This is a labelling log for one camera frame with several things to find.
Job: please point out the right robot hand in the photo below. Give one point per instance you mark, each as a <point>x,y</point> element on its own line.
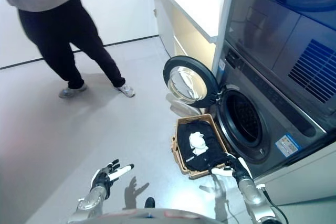
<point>240,169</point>

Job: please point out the grey stacked dryer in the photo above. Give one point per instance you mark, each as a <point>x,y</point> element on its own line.
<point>262,37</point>

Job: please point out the black left robot foot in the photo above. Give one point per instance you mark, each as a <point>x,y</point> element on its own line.
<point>149,203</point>

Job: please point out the blue white appliance sticker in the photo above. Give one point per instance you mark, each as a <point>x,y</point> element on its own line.
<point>287,143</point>

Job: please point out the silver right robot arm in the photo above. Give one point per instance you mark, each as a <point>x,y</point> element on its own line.
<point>252,195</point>

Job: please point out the grey robot torso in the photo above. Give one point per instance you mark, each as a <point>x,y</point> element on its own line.
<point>157,217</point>

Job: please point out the black garment with white print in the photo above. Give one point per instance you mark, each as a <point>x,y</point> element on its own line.
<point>210,140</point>

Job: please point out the round washing machine door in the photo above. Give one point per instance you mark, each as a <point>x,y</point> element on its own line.
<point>183,85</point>

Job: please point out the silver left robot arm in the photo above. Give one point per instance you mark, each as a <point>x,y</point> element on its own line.
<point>92,203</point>

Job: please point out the grey front-load washing machine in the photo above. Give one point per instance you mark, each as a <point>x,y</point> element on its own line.
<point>275,119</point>

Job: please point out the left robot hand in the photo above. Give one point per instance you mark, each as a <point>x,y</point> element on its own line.
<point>101,178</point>

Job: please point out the white counter cabinet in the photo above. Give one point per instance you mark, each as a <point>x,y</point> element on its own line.
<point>189,3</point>

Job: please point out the brown wicker laundry basket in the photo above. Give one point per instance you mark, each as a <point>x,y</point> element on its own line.
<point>197,174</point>

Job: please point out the standing person in dark trousers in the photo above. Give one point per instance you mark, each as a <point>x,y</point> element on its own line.
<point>65,37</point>

